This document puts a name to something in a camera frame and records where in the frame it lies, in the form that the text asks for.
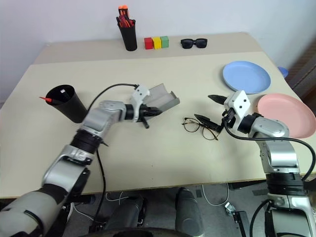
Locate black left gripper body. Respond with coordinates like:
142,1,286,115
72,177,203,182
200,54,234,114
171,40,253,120
140,104,151,130

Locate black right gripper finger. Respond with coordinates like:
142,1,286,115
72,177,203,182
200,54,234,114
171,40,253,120
208,94,227,105
194,114,218,129

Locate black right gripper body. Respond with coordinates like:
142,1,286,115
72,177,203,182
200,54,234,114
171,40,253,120
212,103,236,133

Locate grey glasses case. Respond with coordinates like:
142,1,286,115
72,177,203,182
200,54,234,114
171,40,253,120
142,83,180,117

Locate tall black pen cup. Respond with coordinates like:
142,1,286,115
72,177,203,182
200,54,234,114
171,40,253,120
118,22,138,52

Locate wide black plastic cup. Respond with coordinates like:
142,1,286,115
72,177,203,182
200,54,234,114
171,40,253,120
45,84,87,123

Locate tortoiseshell round eyeglasses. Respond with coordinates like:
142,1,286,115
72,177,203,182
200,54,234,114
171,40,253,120
182,118,221,142

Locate blue plastic plate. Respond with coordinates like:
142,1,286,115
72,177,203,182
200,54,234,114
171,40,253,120
222,61,272,95

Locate pink plastic plate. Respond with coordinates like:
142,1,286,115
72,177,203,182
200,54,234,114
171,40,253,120
257,93,316,139

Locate black sunglasses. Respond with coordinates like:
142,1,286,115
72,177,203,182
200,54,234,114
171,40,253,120
180,38,208,50

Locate brown wooden furniture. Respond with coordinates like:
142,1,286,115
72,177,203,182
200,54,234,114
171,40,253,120
286,36,316,100

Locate grey caster wheel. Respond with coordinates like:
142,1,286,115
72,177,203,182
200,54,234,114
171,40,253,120
224,202,238,217

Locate dark rounded shape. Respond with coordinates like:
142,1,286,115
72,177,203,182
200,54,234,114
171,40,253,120
106,195,149,231
174,187,205,236

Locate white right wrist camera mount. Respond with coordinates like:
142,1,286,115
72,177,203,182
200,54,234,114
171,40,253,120
223,90,252,132

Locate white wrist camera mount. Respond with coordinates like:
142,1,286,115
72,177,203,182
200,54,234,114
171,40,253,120
130,84,151,123
223,90,252,132

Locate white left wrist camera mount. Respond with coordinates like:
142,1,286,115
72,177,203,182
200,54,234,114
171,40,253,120
130,84,151,123

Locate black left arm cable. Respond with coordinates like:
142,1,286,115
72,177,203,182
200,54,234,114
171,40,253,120
87,83,139,223

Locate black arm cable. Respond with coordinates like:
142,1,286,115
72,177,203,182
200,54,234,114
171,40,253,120
223,118,316,182
87,83,139,223

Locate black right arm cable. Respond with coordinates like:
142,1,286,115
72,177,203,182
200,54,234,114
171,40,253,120
223,118,316,182

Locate black table frame bar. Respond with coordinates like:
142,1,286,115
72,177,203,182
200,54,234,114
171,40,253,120
229,181,269,190

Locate white floor cable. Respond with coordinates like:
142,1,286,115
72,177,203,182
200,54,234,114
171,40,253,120
201,183,231,206
104,191,131,206

